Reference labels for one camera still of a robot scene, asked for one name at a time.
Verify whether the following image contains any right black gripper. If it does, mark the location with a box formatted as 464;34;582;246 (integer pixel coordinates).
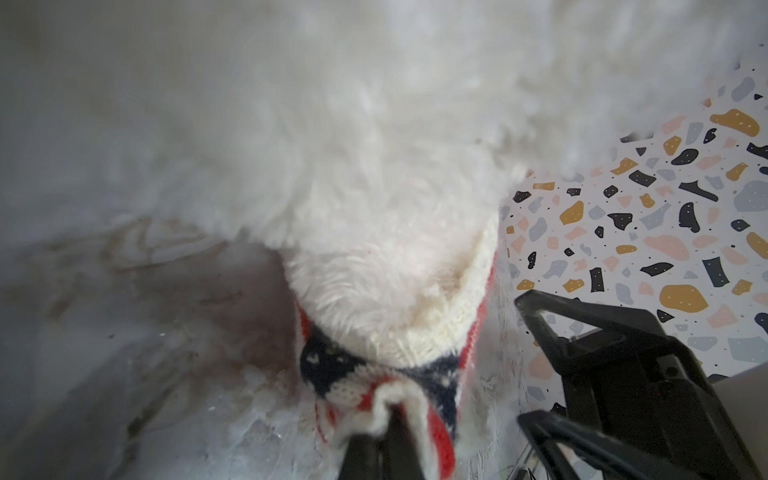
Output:
515;290;764;480

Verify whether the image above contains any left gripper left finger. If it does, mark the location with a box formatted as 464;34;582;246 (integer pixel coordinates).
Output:
338;434;381;480

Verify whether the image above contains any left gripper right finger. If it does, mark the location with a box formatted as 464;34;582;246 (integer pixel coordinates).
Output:
380;407;425;480

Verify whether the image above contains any red white striped sweater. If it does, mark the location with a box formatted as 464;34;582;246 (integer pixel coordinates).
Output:
295;218;499;479

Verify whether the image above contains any white teddy bear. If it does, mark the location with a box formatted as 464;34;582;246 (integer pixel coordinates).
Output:
1;1;767;348

